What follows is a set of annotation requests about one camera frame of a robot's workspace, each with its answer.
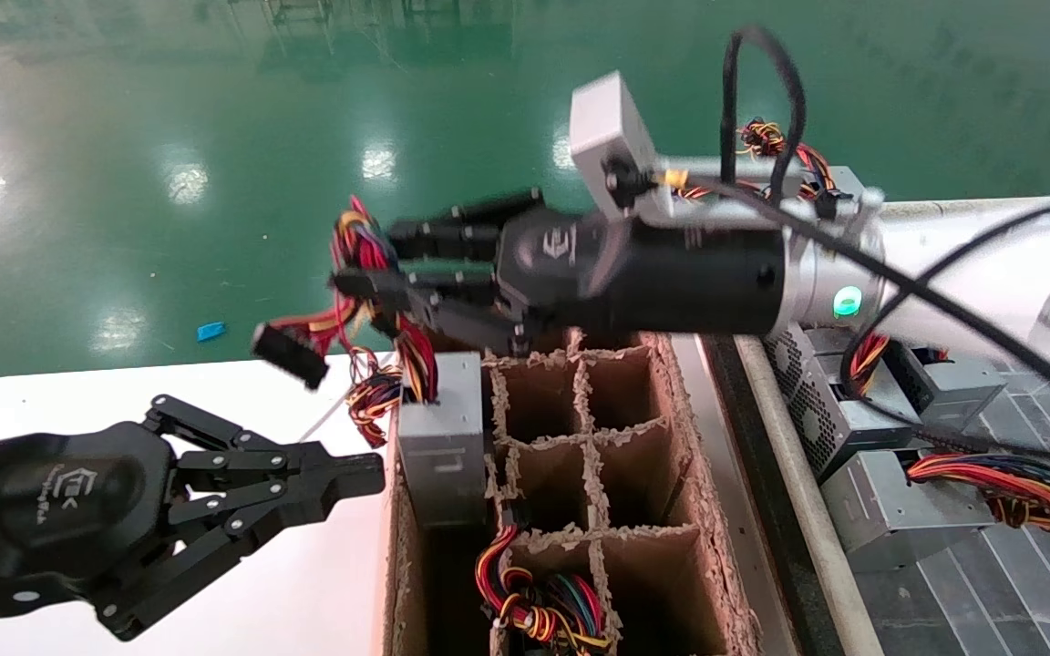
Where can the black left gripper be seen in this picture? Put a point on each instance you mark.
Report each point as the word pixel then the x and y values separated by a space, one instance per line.
pixel 60 510

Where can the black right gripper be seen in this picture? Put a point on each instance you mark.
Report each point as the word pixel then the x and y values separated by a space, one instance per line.
pixel 561 273

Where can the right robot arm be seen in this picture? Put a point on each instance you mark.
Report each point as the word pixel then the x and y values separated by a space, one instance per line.
pixel 716 273

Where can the small blue scrap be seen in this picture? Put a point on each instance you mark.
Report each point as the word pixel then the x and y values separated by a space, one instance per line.
pixel 211 331

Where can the brown cardboard box with dividers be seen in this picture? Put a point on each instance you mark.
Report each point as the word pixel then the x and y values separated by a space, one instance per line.
pixel 643 583

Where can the long white conveyor pipe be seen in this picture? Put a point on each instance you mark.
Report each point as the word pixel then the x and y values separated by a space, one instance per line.
pixel 798 483

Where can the clear plastic ridged tray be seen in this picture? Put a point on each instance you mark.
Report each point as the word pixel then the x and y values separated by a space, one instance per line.
pixel 990 601

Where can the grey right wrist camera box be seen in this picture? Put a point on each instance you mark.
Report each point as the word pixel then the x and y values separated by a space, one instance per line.
pixel 612 118

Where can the white horizontal rail pipe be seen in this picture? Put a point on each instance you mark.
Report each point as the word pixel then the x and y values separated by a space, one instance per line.
pixel 962 208

